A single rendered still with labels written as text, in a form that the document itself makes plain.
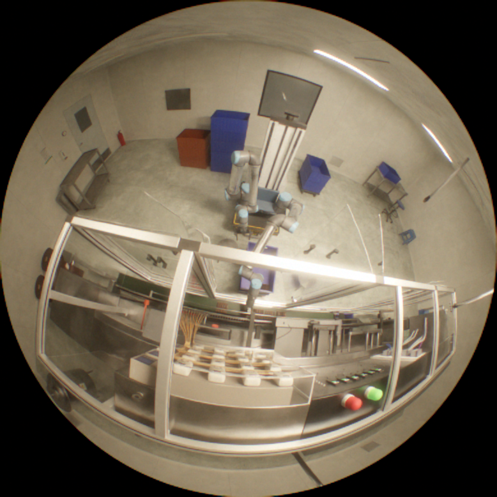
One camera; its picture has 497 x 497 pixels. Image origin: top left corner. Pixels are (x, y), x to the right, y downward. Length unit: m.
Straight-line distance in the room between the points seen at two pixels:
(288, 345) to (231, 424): 0.82
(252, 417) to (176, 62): 4.97
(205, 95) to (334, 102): 2.86
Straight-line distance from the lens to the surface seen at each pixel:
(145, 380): 0.70
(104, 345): 1.49
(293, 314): 1.77
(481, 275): 5.18
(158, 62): 4.77
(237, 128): 2.94
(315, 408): 0.79
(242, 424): 0.72
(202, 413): 0.69
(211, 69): 4.22
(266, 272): 2.21
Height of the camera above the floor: 2.29
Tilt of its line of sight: 65 degrees down
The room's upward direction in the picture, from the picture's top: 21 degrees clockwise
